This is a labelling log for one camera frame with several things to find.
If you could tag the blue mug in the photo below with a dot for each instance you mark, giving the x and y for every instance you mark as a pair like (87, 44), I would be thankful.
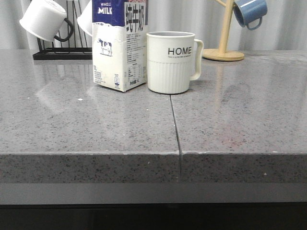
(250, 13)

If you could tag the white blue milk carton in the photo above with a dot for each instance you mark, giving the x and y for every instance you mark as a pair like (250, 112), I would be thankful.
(119, 43)

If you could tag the wooden mug tree stand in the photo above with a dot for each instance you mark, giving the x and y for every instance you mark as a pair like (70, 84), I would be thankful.
(221, 53)

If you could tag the black wire mug rack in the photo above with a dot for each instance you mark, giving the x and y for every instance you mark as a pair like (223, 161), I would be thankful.
(78, 47)

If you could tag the white enamel mug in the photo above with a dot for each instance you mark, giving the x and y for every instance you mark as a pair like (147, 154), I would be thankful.
(85, 19)
(44, 18)

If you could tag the right white enamel mug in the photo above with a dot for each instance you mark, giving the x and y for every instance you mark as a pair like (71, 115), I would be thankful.
(85, 19)

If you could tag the left white enamel mug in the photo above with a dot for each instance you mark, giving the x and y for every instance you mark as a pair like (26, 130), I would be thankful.
(44, 18)

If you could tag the cream HOME mug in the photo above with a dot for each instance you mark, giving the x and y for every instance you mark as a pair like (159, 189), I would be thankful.
(173, 61)

